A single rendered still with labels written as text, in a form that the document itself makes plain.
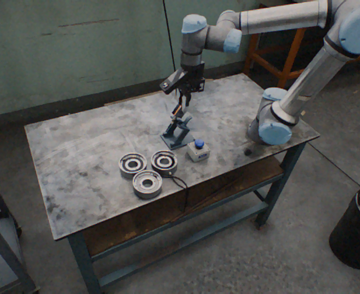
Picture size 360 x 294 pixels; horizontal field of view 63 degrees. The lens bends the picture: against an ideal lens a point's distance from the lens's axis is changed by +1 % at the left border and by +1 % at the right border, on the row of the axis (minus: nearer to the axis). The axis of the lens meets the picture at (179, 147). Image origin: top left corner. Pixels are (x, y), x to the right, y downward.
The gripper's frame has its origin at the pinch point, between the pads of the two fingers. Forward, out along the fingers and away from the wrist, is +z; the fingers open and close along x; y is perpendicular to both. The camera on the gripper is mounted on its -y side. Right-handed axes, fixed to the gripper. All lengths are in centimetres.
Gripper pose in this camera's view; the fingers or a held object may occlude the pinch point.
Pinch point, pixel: (181, 108)
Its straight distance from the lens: 118.1
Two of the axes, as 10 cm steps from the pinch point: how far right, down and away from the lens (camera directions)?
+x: -4.8, -6.3, 6.0
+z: -0.7, 7.2, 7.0
